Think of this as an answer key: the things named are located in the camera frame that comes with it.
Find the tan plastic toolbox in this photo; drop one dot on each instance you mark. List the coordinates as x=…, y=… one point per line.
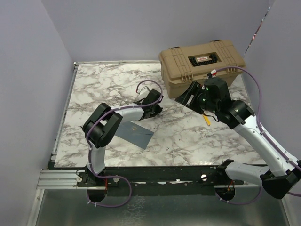
x=180, y=66

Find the grey blue envelope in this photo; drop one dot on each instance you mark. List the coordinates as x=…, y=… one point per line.
x=134, y=134

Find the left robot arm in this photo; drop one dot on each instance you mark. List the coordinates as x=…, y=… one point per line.
x=101, y=127

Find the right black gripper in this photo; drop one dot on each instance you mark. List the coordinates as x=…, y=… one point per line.
x=183, y=99

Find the aluminium table frame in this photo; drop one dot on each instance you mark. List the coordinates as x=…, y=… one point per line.
x=181, y=138

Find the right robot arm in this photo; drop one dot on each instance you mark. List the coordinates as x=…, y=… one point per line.
x=280, y=174

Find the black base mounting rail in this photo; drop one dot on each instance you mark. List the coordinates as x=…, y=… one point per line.
x=150, y=181

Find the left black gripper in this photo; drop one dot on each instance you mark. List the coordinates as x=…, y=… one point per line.
x=158, y=110

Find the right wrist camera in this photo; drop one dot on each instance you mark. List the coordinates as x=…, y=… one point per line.
x=212, y=74

